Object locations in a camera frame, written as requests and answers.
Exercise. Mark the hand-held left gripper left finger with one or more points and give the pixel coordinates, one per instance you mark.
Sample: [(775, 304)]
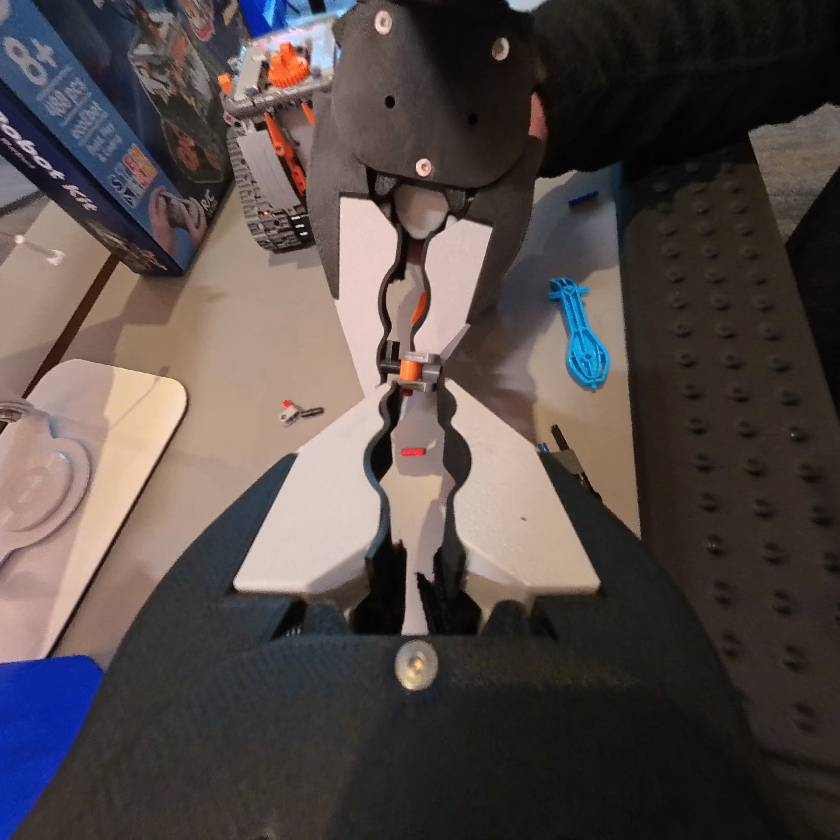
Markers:
[(308, 525)]

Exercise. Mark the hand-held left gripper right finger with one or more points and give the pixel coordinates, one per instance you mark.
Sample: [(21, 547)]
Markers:
[(525, 525)]

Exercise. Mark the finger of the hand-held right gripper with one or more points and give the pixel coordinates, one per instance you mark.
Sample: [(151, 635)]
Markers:
[(358, 262), (459, 275)]

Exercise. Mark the small black bush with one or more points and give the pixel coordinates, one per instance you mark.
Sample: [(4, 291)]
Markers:
[(392, 354)]

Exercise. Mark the dark grey connector piece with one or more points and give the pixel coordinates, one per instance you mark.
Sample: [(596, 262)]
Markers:
[(433, 373)]

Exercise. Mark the orange connector piece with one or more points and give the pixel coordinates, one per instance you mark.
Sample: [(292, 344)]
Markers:
[(410, 369)]

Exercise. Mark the person's right forearm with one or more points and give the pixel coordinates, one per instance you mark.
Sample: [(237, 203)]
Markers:
[(656, 79)]

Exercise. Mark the person's right hand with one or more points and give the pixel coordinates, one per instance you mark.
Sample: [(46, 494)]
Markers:
[(537, 118)]

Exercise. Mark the grey beam black axle assembly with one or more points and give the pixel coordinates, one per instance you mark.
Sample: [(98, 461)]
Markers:
[(568, 459)]

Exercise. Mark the small white connector assembly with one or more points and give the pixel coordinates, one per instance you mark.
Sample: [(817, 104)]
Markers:
[(289, 413)]

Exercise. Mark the black tracked brick robot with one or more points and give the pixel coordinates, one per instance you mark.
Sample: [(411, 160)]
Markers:
[(262, 164)]

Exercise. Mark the translucent blue plastic tool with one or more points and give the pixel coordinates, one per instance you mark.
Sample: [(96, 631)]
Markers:
[(584, 341)]

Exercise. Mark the small blue pin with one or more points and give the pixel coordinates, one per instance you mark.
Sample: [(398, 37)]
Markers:
[(584, 199)]

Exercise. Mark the black perforated board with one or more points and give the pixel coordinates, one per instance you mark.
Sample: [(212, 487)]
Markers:
[(735, 459)]

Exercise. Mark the blue printed cardboard box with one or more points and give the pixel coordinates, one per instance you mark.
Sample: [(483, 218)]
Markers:
[(79, 118)]

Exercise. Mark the white stand peg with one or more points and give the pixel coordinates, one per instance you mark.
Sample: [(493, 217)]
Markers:
[(36, 248)]

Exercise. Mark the blue plastic bin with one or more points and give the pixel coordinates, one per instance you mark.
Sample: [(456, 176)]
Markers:
[(39, 735)]

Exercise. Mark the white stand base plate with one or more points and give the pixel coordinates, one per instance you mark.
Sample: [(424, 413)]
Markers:
[(131, 459)]

